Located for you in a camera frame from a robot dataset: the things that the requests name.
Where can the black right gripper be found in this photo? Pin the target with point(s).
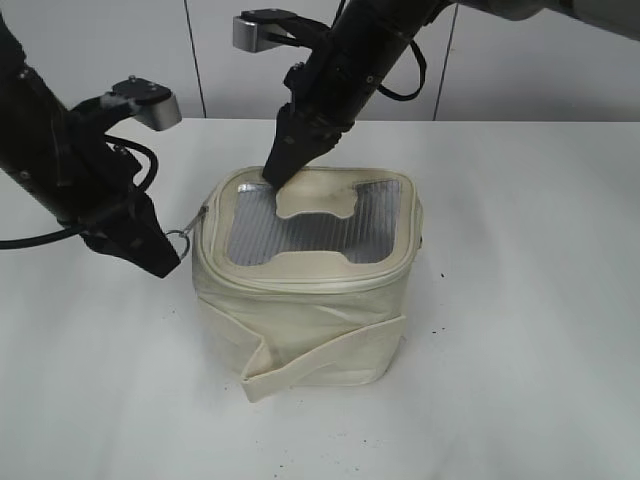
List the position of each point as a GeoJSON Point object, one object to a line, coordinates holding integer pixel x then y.
{"type": "Point", "coordinates": [329, 91]}

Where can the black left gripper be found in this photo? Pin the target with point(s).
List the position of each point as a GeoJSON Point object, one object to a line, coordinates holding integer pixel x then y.
{"type": "Point", "coordinates": [113, 214]}

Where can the cream zippered bag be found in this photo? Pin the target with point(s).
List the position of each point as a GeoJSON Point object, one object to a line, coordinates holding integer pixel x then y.
{"type": "Point", "coordinates": [306, 285]}

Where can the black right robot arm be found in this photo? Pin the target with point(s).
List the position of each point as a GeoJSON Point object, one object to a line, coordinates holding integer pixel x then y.
{"type": "Point", "coordinates": [407, 16]}

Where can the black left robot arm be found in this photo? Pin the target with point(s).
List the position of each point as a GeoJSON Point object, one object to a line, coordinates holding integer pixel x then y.
{"type": "Point", "coordinates": [28, 153]}

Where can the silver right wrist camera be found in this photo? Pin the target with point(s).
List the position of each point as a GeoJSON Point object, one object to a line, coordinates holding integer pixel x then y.
{"type": "Point", "coordinates": [259, 30]}

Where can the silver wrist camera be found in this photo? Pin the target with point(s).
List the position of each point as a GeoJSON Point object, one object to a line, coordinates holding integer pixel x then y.
{"type": "Point", "coordinates": [259, 30]}
{"type": "Point", "coordinates": [149, 103]}

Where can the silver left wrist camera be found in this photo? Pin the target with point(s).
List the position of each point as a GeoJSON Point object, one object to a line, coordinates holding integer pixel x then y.
{"type": "Point", "coordinates": [149, 103]}

